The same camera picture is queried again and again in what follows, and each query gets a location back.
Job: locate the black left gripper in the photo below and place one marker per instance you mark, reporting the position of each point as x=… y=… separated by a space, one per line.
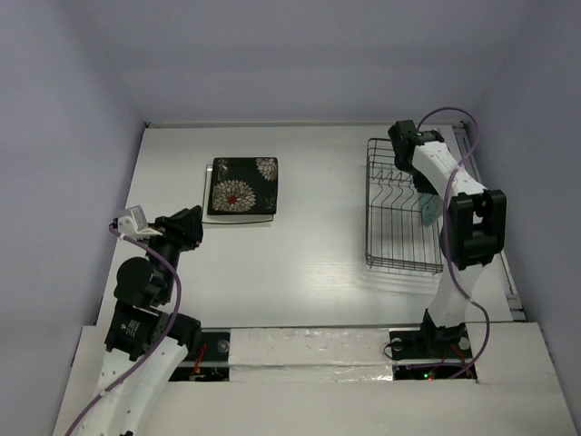
x=184 y=226

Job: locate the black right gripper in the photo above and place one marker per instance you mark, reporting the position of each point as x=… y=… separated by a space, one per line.
x=424 y=186

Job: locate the dark plate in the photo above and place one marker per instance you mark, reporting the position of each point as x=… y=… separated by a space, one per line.
x=244 y=186

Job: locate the light green divided plate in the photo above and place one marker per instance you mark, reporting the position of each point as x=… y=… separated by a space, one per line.
x=431 y=208

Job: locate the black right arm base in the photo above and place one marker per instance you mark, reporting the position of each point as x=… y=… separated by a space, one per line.
x=410 y=345

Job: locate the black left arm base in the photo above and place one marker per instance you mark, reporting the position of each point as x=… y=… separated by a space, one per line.
x=214 y=347

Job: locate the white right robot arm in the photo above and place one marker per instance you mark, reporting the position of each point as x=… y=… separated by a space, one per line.
x=473 y=226

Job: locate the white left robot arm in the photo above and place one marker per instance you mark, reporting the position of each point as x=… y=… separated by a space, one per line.
x=144 y=344

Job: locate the white foam block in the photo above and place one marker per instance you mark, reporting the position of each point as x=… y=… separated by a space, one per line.
x=284 y=347

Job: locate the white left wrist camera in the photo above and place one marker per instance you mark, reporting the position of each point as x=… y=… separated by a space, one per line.
x=130 y=222

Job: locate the wire dish rack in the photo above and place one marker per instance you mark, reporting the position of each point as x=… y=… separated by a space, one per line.
x=397 y=240

